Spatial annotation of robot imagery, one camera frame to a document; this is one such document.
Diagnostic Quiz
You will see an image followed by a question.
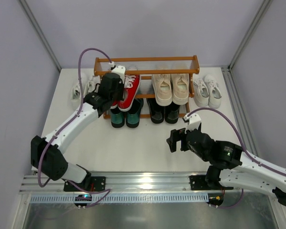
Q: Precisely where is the white sneaker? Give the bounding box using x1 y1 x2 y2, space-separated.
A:
83 76 101 96
204 74 222 109
193 78 209 107
70 72 88 110

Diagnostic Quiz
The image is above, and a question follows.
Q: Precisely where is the beige lace sneaker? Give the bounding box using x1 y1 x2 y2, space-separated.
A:
152 74 172 106
171 73 190 105

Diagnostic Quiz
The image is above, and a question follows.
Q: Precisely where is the green loafer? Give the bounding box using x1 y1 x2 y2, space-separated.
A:
126 98 143 128
110 108 125 128

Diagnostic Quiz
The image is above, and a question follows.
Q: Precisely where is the black loafer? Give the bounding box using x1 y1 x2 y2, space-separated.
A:
147 98 164 124
164 102 180 124

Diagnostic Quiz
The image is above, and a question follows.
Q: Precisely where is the white sneaker far left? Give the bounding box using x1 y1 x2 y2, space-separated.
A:
70 72 88 110

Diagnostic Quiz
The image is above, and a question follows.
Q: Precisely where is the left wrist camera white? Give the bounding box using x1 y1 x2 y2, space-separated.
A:
108 62 126 79

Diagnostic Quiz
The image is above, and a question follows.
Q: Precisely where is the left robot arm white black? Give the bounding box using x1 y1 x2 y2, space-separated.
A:
31 71 125 189

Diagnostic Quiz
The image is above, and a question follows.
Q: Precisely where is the wooden two-tier shoe shelf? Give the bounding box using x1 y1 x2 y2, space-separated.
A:
94 56 200 112

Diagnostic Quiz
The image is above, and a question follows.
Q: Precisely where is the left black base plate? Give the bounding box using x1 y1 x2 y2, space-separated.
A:
63 176 106 192

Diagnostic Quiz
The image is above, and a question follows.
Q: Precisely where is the white sneaker right inner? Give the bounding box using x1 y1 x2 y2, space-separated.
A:
193 78 209 107

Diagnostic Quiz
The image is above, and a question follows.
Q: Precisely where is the aluminium mounting rail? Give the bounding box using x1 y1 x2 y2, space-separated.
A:
19 171 281 194

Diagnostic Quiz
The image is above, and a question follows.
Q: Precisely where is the white sneaker left inner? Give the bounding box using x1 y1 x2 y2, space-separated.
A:
83 76 101 96

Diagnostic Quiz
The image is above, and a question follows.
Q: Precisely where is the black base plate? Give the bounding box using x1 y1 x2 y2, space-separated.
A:
63 176 106 192
189 175 234 190

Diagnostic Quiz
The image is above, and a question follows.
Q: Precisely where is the red canvas shoe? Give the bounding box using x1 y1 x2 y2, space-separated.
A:
118 75 141 112
110 101 118 109

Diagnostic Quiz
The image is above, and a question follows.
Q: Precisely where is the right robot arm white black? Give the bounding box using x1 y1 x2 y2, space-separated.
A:
166 128 286 207

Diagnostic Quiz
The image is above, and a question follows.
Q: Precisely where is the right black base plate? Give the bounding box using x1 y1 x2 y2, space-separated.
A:
189 175 234 190

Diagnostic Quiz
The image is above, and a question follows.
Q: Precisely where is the white sneaker far right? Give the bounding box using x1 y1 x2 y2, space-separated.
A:
204 74 222 109

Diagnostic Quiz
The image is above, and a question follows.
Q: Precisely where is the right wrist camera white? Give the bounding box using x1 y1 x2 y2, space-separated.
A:
183 113 201 131

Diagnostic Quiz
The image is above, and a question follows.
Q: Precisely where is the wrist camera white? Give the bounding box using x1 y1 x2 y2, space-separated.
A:
183 113 201 131
108 62 126 79

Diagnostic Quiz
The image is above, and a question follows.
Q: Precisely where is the slotted grey cable duct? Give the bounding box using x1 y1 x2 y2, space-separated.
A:
30 192 209 204

